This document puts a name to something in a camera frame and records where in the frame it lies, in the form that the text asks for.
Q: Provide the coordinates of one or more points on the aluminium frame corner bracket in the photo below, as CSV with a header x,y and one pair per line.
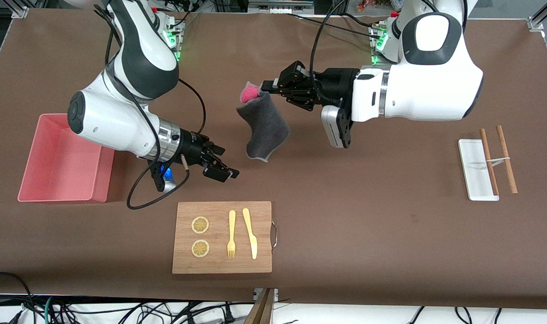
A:
x,y
541,18
20,12

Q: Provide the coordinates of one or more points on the grey cloth with pink underside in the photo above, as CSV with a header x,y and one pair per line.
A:
x,y
264,126

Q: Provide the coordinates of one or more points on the silver table edge bracket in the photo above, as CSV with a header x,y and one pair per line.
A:
x,y
276,294

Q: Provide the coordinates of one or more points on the yellow plastic fork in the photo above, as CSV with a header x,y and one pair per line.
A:
x,y
231,234

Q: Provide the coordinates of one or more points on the yellow plastic knife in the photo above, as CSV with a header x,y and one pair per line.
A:
x,y
250,234

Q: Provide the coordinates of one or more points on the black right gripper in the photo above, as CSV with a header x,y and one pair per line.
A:
x,y
193,147

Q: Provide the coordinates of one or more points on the white rectangular rack tray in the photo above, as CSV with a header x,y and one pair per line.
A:
x,y
473,175

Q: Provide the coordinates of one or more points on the brown wooden plank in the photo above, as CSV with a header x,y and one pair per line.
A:
x,y
260,310

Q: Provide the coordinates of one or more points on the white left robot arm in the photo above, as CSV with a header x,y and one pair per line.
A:
x,y
435,90

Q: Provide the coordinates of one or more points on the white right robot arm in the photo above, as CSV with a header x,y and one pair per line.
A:
x,y
133,54

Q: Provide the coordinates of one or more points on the thin white rod band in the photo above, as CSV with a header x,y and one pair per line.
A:
x,y
498,159

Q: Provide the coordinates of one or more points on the yellow lemon slice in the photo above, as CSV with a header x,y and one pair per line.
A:
x,y
200,225
200,249

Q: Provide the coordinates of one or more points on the grey metal box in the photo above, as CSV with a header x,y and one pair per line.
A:
x,y
280,5

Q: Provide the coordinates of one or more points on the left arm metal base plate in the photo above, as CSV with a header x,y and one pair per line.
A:
x,y
376,49

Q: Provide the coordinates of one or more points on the pink plastic bin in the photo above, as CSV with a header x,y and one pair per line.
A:
x,y
61,175

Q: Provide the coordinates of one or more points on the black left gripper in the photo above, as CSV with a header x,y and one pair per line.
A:
x,y
335,85

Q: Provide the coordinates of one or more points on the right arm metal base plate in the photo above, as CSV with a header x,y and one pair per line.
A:
x,y
176,36

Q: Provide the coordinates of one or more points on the brown wooden rod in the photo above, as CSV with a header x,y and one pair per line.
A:
x,y
507,166
489,166

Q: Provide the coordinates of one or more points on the wooden cutting board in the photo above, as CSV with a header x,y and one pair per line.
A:
x,y
221,265

